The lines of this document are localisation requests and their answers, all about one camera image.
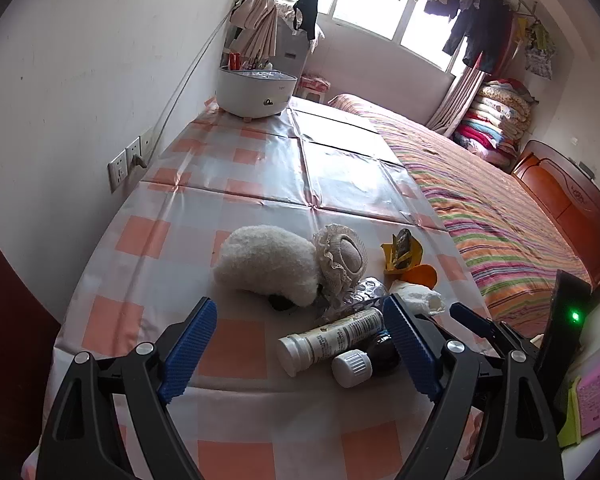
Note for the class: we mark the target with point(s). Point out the bed with striped cover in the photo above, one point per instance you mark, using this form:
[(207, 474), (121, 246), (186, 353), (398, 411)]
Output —
[(480, 210)]

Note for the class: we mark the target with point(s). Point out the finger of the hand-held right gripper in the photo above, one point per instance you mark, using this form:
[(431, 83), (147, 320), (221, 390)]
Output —
[(522, 342), (467, 316)]

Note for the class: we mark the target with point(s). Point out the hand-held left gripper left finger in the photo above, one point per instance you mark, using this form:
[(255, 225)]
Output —
[(190, 355)]

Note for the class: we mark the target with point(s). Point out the white wall socket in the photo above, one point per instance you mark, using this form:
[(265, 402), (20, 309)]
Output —
[(117, 172), (147, 141), (133, 150)]

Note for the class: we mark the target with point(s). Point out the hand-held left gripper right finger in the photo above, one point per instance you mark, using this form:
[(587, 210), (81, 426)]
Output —
[(410, 350)]

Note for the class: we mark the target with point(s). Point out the white round pot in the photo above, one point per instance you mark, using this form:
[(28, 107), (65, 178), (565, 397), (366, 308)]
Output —
[(255, 92)]

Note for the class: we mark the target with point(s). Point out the white tube bottle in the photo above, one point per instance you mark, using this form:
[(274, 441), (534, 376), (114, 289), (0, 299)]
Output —
[(330, 340)]

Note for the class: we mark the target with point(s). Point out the white plush toy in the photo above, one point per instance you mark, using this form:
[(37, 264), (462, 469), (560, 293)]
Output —
[(265, 262)]

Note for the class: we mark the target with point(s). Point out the beige lace cap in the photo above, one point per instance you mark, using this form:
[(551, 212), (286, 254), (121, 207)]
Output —
[(342, 255)]

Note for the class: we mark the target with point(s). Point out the silver blister pack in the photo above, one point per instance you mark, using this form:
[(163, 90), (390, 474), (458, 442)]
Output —
[(367, 291)]

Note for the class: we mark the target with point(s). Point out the pink paper packet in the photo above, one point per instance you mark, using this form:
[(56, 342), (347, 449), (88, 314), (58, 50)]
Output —
[(595, 400)]

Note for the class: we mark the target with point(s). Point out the pink stool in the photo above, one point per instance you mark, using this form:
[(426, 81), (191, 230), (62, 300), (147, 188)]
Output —
[(314, 87)]

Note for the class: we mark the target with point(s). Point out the row of hanging clothes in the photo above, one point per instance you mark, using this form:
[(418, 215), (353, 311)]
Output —
[(480, 25)]

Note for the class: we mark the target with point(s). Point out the stack of folded blankets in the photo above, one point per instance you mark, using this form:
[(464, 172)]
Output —
[(495, 120)]

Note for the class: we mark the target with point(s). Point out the dark wooden door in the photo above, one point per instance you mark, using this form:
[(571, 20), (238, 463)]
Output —
[(10, 335)]

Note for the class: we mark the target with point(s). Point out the grey white appliance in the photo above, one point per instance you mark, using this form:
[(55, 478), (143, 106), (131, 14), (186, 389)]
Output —
[(292, 55)]

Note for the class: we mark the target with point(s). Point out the wooden headboard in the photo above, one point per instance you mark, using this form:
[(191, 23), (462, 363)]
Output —
[(560, 195)]

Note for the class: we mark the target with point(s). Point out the black hanging garment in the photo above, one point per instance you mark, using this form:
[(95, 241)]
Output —
[(307, 10)]

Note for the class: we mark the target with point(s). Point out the yellow snack wrapper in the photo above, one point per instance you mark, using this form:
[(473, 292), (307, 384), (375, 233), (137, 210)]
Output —
[(400, 250)]

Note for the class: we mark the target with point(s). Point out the dark bottle white cap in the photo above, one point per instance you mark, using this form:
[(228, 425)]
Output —
[(352, 365)]

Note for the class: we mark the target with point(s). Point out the tied striped curtain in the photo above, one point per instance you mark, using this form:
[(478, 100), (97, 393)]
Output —
[(255, 15)]

